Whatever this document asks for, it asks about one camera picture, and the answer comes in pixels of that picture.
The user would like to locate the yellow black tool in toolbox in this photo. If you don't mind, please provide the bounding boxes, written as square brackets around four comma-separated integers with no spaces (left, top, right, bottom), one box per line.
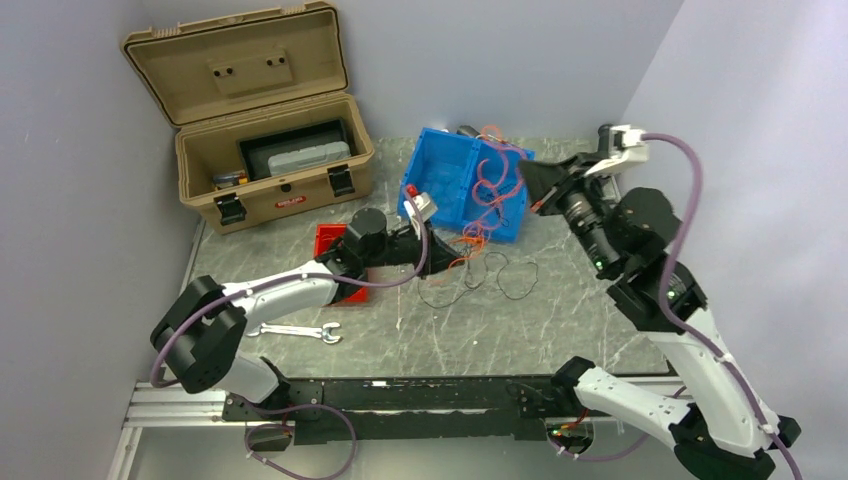
[212,171,250,190]

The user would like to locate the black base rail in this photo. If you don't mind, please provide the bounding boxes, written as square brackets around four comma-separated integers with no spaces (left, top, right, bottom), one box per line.
[222,375,591,445]

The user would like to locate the orange blue black wires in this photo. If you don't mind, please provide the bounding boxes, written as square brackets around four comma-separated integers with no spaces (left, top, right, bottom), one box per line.
[417,124,541,311]

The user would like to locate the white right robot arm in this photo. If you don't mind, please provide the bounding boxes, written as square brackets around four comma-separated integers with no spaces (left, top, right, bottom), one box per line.
[518,154,801,479]

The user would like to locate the tan plastic toolbox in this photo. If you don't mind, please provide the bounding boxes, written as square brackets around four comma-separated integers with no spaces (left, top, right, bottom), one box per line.
[122,1,374,235]

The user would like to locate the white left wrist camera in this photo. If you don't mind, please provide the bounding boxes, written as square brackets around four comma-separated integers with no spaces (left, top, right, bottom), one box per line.
[403,184,438,237]

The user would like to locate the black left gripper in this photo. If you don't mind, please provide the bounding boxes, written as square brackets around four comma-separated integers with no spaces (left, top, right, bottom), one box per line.
[363,217,464,280]

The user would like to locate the red plastic bin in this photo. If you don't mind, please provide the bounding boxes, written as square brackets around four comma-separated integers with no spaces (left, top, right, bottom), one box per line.
[313,223,368,306]

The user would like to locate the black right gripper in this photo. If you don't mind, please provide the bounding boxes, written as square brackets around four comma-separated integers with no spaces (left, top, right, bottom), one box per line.
[521,150,623,275]

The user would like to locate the silver open-end wrench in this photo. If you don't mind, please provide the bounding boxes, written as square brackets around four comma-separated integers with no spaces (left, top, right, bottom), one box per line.
[246,322,343,345]

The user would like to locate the blue plastic divided bin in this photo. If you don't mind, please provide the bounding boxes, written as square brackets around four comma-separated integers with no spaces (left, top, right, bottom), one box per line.
[401,128,535,243]

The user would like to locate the blue wires in blue bin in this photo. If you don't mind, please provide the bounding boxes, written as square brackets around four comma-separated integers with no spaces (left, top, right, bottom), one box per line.
[417,165,468,213]

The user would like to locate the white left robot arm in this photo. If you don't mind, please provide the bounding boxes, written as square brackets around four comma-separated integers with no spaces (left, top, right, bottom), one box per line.
[150,208,462,420]

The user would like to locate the grey case in toolbox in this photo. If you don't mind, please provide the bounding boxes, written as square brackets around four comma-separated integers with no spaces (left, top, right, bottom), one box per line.
[267,141,351,176]

